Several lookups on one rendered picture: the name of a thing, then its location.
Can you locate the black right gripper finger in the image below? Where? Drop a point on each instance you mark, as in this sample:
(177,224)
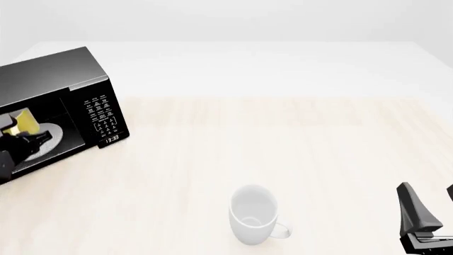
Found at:
(450,193)
(414,210)

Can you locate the yellow and white mug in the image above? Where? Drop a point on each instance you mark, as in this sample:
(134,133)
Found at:
(27,120)

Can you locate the black microwave oven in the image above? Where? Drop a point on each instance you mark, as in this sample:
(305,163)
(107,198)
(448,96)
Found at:
(53,74)

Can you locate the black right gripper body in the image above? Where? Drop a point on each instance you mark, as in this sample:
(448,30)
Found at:
(428,243)

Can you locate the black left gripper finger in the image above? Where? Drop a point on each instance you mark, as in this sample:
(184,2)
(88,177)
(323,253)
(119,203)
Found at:
(35,138)
(6,121)

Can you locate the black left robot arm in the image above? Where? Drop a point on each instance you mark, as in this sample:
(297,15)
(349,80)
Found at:
(5,166)

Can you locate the round glass turntable plate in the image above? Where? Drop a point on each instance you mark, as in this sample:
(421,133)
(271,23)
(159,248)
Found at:
(56,138)

